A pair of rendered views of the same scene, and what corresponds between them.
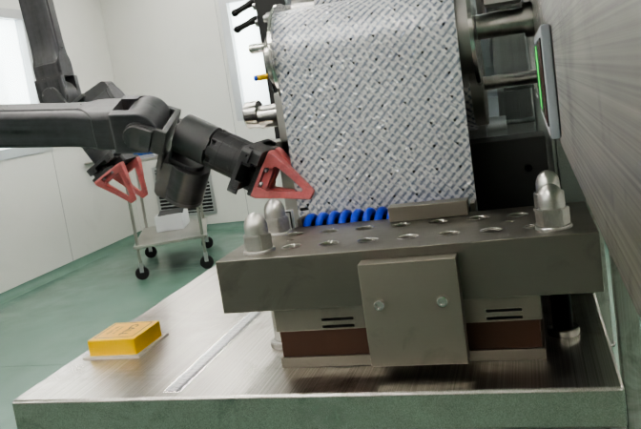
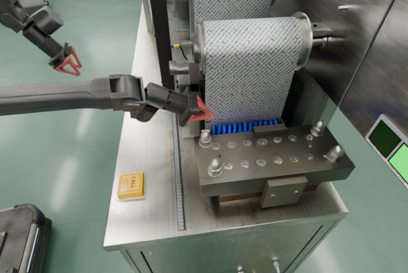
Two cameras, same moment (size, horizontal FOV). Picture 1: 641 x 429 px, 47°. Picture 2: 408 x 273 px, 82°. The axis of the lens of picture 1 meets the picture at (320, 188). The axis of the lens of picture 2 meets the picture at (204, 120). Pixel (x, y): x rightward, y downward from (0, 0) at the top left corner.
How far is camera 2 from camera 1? 66 cm
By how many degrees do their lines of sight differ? 41
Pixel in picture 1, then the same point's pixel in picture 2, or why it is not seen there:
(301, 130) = (213, 93)
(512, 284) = (318, 180)
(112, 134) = (112, 105)
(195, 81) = not seen: outside the picture
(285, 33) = (212, 47)
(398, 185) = (251, 113)
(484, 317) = not seen: hidden behind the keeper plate
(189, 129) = (155, 96)
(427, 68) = (280, 70)
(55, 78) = (8, 7)
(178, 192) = (145, 117)
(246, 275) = (214, 187)
